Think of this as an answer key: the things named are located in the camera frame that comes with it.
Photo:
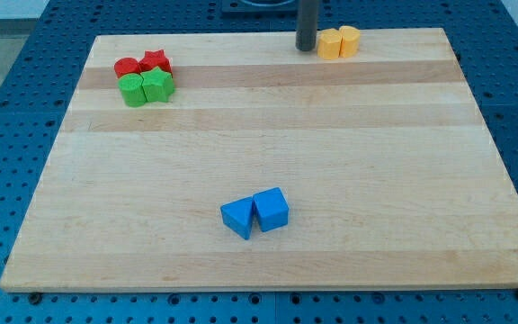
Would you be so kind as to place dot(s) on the yellow rounded block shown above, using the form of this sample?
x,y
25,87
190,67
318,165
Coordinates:
x,y
350,41

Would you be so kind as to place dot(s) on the blue cube block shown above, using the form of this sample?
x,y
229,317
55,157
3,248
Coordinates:
x,y
271,209

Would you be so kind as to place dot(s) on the blue triangle block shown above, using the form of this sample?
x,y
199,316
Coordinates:
x,y
238,216

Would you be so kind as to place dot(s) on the green cylinder block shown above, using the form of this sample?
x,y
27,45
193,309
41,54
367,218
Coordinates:
x,y
130,86

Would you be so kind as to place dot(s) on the yellow pentagon block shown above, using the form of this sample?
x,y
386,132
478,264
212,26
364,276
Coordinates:
x,y
329,44

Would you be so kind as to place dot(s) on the green star block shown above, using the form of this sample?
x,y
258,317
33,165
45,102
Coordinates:
x,y
158,85

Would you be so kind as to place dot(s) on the red cylinder block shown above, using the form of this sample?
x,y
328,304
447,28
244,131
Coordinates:
x,y
125,66

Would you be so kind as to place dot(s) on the light wooden board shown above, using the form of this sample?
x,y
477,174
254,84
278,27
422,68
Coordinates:
x,y
391,175

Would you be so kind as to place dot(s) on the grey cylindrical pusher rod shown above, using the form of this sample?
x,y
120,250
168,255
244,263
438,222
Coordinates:
x,y
306,25

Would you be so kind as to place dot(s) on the red star block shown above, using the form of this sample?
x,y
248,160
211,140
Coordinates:
x,y
153,59

